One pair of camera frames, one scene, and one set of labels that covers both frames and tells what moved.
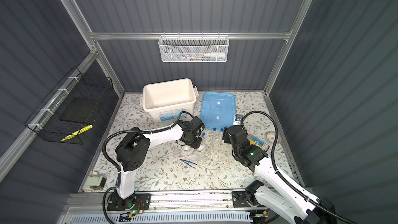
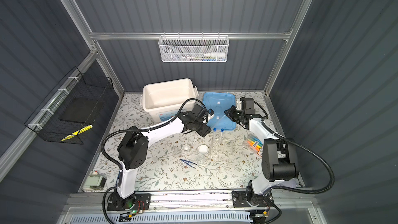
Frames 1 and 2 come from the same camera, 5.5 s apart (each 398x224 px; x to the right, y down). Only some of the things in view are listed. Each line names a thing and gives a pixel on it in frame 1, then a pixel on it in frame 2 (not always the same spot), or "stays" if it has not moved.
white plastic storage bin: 164,101 stays
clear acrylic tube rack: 217,147 stays
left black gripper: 199,142 -> 204,130
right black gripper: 226,135 -> 230,113
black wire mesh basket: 70,110 stays
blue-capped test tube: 222,130 stays
